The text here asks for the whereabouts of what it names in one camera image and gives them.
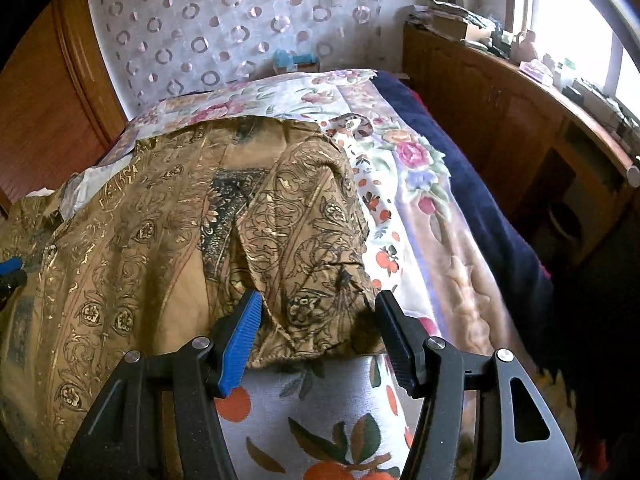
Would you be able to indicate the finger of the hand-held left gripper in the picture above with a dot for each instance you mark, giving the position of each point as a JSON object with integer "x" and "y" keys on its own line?
{"x": 10, "y": 265}
{"x": 11, "y": 284}

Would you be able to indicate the pile of desk clutter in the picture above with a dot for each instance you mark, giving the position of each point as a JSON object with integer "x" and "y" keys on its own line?
{"x": 460, "y": 22}

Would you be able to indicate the window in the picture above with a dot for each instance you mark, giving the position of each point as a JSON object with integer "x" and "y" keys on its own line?
{"x": 570, "y": 15}

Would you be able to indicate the white circle-patterned curtain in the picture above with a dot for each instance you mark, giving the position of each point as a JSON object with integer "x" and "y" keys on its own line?
{"x": 225, "y": 20}

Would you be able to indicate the wooden desk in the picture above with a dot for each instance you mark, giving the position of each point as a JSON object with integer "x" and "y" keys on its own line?
{"x": 500, "y": 105}

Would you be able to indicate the dark blue blanket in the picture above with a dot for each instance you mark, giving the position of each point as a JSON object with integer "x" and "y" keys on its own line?
{"x": 480, "y": 180}

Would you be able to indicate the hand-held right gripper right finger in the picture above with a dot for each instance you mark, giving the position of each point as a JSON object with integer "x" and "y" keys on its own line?
{"x": 395, "y": 335}

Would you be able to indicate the wooden wardrobe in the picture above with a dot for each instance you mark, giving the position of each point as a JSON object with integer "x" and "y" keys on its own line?
{"x": 45, "y": 110}

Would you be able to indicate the brown gold-patterned garment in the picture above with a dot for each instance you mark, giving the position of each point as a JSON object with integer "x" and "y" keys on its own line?
{"x": 150, "y": 240}

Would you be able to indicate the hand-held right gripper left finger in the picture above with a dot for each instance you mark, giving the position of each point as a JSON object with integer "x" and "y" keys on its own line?
{"x": 242, "y": 340}

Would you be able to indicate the white round knob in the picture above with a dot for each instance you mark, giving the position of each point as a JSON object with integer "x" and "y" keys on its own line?
{"x": 634, "y": 174}

